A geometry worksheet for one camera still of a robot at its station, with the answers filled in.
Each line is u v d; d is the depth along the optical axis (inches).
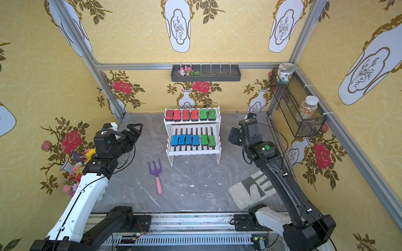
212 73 36.0
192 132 37.3
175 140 34.8
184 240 27.7
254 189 33.0
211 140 34.5
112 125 26.4
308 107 25.6
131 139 25.8
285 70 33.1
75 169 28.9
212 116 31.3
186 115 32.2
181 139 34.9
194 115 32.2
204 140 35.1
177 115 31.4
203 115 32.0
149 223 29.4
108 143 21.5
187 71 34.6
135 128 26.0
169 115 31.9
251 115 25.0
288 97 39.4
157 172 36.2
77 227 15.6
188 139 34.6
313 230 14.2
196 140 34.7
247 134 21.2
